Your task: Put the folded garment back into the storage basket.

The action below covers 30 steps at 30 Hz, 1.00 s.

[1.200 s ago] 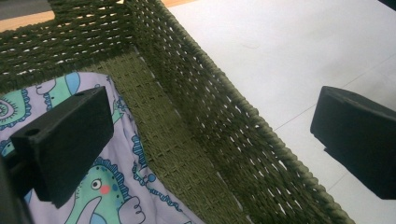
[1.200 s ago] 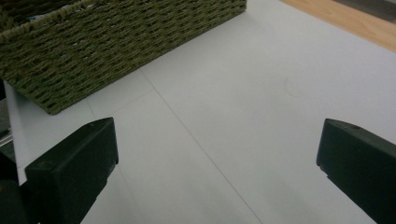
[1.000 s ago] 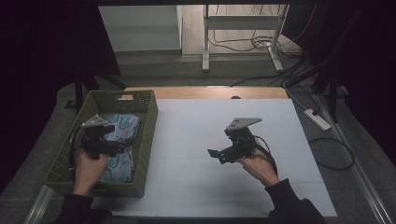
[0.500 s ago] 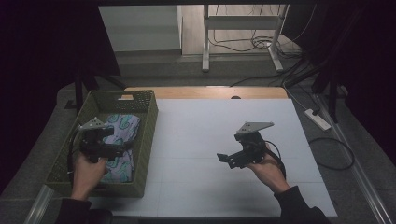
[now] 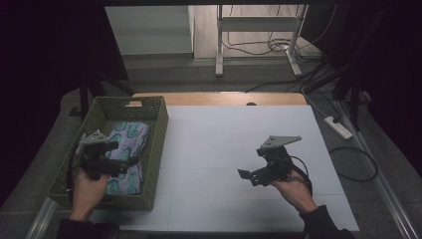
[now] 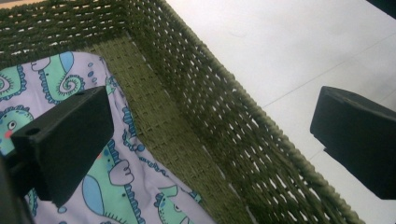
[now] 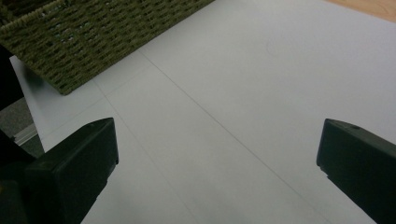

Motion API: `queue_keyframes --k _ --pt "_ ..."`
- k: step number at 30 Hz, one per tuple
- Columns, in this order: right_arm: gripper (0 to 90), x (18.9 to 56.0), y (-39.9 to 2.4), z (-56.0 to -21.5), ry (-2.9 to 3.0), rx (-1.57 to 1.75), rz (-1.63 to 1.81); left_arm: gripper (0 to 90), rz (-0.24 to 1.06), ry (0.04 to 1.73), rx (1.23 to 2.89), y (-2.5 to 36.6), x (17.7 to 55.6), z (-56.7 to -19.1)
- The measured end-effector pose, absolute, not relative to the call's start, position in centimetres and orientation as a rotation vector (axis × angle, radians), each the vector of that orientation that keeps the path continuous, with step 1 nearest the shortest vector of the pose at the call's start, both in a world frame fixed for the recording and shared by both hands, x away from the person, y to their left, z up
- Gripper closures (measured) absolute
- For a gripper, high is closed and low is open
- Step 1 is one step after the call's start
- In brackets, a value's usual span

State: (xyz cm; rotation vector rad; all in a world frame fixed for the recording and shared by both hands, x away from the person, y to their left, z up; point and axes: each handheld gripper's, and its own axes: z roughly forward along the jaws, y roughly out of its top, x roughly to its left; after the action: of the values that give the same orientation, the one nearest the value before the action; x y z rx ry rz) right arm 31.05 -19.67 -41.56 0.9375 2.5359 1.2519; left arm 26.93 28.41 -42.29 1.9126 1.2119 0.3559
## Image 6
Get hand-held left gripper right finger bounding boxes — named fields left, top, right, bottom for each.
left=309, top=85, right=396, bottom=201

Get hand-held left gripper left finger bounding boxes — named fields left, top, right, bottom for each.
left=8, top=86, right=115, bottom=209

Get green woven basket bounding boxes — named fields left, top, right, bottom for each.
left=0, top=0, right=366, bottom=224

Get seahorse print cloth shorts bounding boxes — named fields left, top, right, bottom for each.
left=0, top=50, right=217, bottom=224

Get white table mat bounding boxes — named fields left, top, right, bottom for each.
left=166, top=0, right=396, bottom=224

